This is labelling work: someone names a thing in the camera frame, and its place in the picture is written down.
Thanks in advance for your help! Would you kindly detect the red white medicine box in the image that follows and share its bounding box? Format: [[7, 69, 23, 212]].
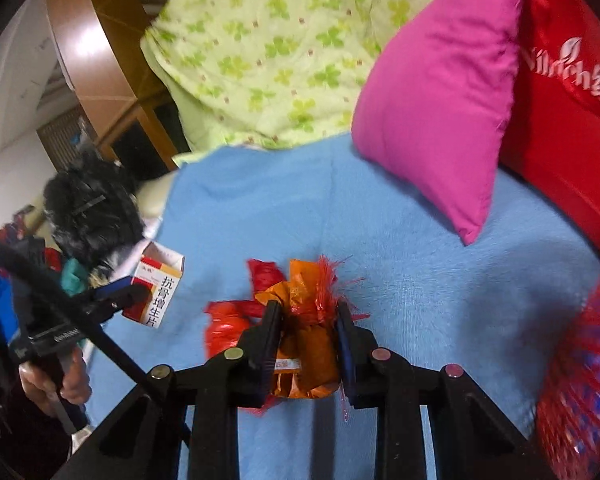
[[122, 242, 185, 328]]

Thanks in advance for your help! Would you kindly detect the orange snack wrapper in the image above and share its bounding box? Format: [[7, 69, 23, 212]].
[[248, 256, 342, 400]]

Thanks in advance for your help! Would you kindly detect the person's left hand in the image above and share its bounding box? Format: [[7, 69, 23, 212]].
[[18, 347, 92, 417]]

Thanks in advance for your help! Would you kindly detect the red plastic bag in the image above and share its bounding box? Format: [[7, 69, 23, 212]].
[[204, 259, 286, 359]]

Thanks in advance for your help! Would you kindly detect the black fuzzy garment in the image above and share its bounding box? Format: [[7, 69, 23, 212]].
[[43, 152, 144, 268]]

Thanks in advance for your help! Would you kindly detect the blue bed blanket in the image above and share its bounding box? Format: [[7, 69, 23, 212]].
[[82, 131, 600, 480]]

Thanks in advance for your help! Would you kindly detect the red mesh waste basket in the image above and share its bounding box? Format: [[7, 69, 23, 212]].
[[532, 263, 600, 480]]

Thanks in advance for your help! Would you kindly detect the magenta pillow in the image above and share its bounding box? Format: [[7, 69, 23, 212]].
[[351, 0, 522, 245]]

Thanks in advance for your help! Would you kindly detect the green clover pattern quilt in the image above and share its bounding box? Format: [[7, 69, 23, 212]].
[[140, 0, 432, 165]]

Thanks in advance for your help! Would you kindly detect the wooden headboard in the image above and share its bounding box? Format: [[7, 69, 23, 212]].
[[46, 0, 178, 179]]

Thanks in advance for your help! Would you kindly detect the red paper gift bag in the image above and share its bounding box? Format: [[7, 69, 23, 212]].
[[500, 0, 600, 252]]

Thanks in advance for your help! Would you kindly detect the black cable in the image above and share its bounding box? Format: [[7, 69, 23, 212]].
[[0, 233, 192, 449]]

